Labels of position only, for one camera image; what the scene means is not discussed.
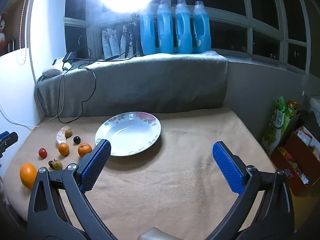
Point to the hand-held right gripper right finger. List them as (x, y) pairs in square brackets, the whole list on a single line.
[(228, 167)]

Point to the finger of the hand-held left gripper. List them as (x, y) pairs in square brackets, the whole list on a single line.
[(10, 138)]

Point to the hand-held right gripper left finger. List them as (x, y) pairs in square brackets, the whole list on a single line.
[(96, 165)]

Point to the small tangerine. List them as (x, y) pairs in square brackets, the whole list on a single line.
[(63, 149), (85, 149)]

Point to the dark purple grape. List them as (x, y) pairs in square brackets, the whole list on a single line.
[(76, 139), (50, 163)]

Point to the red cherry tomato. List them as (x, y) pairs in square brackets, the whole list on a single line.
[(42, 152)]

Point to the brown longan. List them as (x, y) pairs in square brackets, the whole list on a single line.
[(68, 132), (58, 165)]

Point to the large orange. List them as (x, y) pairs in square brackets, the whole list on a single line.
[(28, 175)]

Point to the peeled pomelo segment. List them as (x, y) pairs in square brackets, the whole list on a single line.
[(60, 136)]

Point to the white floral plate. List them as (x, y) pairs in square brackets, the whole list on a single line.
[(130, 132)]

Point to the white board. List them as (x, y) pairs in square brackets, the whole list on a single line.
[(15, 87)]

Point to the brown cardboard box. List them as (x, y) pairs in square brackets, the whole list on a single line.
[(292, 160)]

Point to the green snack bag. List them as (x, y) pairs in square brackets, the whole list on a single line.
[(277, 125)]

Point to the white power strip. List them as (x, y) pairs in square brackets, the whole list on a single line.
[(53, 68)]

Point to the yellow drink can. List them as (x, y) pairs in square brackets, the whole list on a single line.
[(292, 106)]

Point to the grey sofa cushion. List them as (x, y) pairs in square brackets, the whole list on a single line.
[(155, 85)]

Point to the black power adapter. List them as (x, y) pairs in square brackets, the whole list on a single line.
[(69, 57)]

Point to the white lace cloth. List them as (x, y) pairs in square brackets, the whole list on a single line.
[(315, 105)]

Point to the white refill pouch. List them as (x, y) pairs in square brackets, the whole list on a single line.
[(106, 43), (114, 41), (124, 45)]

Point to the black tripod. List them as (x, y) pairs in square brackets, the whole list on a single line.
[(132, 30)]

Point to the blue detergent bottle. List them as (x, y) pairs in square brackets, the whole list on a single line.
[(201, 27), (165, 27), (183, 27), (147, 30)]

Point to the white window frame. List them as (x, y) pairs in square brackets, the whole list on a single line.
[(250, 23)]

